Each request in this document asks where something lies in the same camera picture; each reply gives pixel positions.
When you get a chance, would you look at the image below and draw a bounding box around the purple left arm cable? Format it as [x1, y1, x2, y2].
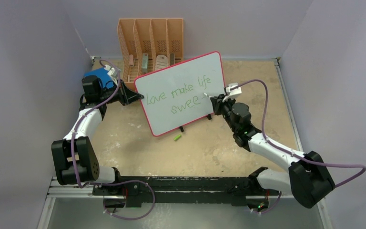
[71, 59, 155, 186]

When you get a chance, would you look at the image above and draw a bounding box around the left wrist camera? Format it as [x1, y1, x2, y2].
[104, 65, 119, 82]

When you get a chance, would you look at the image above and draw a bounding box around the pink-framed whiteboard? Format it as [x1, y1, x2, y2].
[134, 51, 225, 136]

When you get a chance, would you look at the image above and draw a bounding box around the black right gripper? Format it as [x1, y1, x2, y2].
[211, 94, 239, 133]

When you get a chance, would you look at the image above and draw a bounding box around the orange plastic file organizer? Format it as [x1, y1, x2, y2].
[117, 18, 184, 86]

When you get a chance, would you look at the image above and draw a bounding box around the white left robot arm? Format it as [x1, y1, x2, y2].
[51, 75, 144, 195]

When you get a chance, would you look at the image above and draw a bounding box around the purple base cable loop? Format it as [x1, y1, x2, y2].
[102, 180, 156, 221]

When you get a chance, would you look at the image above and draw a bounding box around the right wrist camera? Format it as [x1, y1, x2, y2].
[223, 83, 242, 102]

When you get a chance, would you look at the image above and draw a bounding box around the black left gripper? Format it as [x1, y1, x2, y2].
[98, 79, 143, 106]

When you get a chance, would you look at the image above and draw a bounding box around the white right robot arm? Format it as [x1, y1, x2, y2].
[210, 94, 336, 208]

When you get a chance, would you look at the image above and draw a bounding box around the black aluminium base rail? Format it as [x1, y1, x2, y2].
[45, 175, 325, 209]

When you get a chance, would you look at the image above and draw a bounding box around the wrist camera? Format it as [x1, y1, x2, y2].
[104, 65, 119, 82]
[223, 83, 242, 102]

